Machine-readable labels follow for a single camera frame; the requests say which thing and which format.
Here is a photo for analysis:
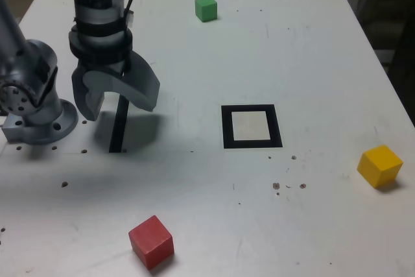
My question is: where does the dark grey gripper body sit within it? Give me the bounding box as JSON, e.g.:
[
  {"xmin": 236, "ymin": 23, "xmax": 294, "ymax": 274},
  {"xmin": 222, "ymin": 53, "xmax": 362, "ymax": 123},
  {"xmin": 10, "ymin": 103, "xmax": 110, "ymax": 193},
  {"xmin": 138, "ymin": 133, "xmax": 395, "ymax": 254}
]
[{"xmin": 76, "ymin": 58, "xmax": 129, "ymax": 76}]

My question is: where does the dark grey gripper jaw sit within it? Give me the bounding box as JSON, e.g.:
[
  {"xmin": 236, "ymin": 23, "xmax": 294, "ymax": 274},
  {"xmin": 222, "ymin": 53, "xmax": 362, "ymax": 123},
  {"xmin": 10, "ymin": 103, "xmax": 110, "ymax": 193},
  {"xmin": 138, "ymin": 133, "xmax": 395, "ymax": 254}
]
[{"xmin": 71, "ymin": 62, "xmax": 106, "ymax": 122}]

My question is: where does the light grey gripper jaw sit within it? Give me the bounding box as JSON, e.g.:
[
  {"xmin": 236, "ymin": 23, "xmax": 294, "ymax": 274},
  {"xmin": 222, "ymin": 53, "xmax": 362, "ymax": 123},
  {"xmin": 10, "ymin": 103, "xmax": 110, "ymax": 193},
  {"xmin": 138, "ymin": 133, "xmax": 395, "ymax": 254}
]
[{"xmin": 81, "ymin": 51, "xmax": 161, "ymax": 112}]

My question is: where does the green cube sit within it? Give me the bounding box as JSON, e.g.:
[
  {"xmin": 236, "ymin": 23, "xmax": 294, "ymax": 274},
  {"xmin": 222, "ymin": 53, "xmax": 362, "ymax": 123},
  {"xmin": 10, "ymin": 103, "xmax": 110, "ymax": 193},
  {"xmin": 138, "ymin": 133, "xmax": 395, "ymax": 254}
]
[{"xmin": 195, "ymin": 0, "xmax": 218, "ymax": 23}]

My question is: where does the red cube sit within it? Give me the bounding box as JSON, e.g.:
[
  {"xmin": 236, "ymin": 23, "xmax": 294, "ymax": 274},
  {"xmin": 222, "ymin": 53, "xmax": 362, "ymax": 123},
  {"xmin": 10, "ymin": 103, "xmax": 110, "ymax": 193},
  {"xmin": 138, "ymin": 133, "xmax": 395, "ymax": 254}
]
[{"xmin": 128, "ymin": 215, "xmax": 175, "ymax": 271}]

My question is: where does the yellow cube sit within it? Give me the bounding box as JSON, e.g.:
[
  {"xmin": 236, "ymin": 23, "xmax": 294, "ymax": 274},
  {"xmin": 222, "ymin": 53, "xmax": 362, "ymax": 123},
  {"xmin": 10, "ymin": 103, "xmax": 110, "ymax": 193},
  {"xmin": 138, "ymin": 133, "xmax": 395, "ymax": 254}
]
[{"xmin": 357, "ymin": 145, "xmax": 404, "ymax": 189}]

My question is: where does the black tape square outline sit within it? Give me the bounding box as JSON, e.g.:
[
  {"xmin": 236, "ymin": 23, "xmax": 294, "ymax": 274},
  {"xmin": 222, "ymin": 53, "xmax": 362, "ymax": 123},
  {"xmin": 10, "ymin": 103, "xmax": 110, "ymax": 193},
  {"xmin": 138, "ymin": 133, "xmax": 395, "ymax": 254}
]
[{"xmin": 221, "ymin": 104, "xmax": 283, "ymax": 150}]

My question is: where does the black tape strip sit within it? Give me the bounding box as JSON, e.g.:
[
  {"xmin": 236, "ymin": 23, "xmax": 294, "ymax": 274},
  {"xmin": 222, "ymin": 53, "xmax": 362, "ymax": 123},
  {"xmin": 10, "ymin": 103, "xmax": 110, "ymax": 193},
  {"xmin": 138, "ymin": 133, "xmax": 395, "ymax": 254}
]
[{"xmin": 108, "ymin": 94, "xmax": 130, "ymax": 154}]

